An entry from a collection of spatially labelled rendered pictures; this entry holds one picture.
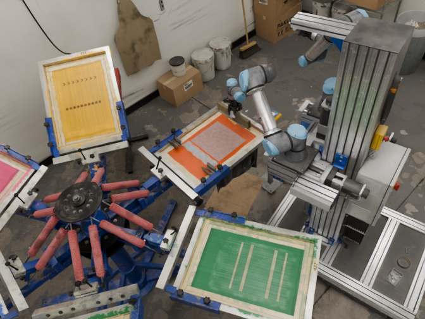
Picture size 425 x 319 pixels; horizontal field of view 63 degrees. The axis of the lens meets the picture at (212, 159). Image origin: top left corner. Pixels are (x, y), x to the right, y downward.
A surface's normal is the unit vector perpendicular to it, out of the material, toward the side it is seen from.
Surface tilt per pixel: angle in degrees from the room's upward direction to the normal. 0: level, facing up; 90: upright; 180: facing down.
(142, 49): 89
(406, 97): 0
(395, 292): 0
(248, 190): 0
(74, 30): 90
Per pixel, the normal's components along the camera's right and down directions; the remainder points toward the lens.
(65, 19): 0.66, 0.51
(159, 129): -0.12, -0.64
